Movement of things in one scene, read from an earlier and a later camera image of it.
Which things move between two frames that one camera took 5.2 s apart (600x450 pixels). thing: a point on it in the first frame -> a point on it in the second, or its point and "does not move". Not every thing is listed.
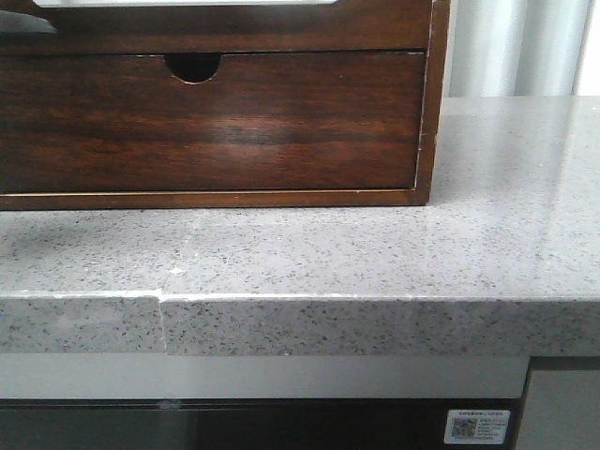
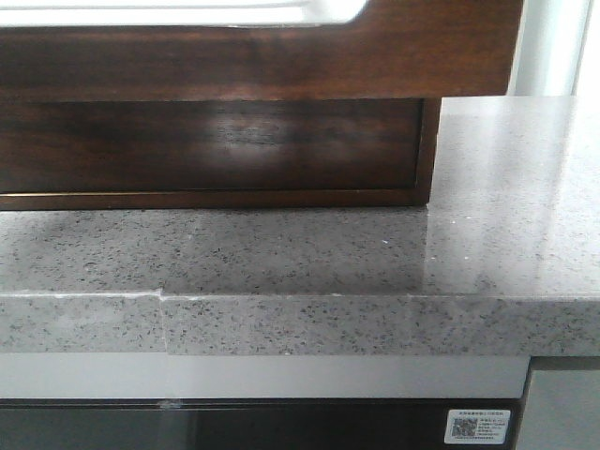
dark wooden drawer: [346, 25] -> [387, 49]
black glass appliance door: [243, 424] does not move
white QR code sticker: [477, 427] does not move
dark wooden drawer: [262, 121] does not move
